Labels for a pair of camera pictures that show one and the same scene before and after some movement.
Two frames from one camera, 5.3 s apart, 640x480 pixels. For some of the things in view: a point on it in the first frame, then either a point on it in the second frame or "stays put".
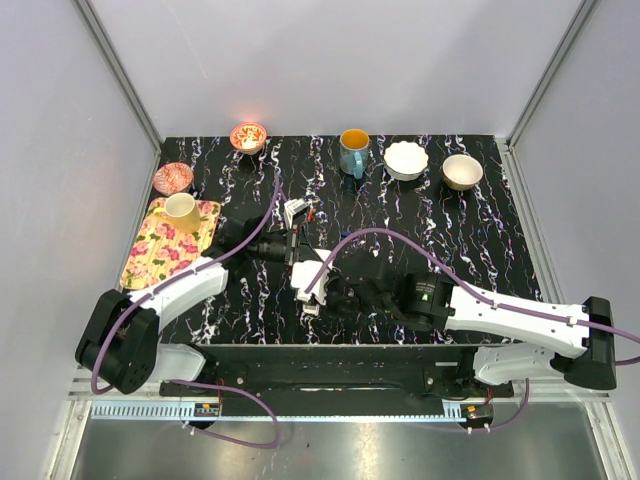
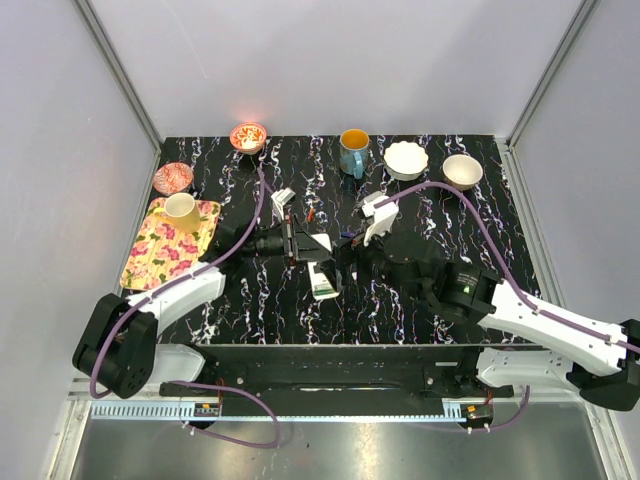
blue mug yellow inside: [354, 151] stays put
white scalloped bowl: [405, 160] stays put
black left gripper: [293, 242] stays put
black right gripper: [332, 279] → [349, 251]
